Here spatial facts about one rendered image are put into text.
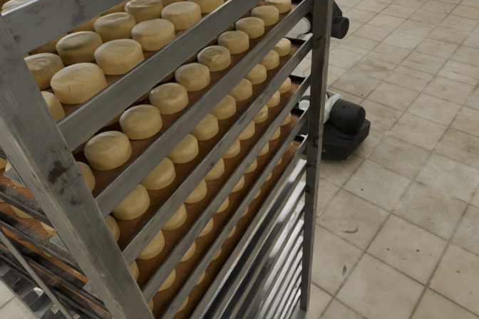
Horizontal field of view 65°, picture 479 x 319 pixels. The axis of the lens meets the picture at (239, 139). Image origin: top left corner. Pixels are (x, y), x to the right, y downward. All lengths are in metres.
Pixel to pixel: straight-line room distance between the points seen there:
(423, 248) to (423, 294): 0.24
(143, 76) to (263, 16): 0.36
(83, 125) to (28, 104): 0.08
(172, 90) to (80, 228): 0.24
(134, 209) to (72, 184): 0.19
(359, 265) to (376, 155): 0.81
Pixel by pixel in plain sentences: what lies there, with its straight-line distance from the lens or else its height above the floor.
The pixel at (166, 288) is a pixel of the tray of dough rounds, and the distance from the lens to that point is 0.65.
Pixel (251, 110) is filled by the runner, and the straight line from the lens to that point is 0.62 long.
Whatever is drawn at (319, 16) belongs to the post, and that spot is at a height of 1.38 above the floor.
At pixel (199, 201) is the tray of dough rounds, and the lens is 0.62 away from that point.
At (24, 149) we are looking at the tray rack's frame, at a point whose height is 1.54.
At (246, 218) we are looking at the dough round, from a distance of 0.82.
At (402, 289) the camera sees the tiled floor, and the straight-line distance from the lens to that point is 1.99.
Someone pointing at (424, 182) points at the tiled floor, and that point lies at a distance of 2.44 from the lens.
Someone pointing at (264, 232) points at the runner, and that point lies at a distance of 0.88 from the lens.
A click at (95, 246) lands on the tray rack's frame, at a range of 0.37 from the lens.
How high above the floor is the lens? 1.69
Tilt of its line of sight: 40 degrees down
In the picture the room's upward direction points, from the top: 6 degrees counter-clockwise
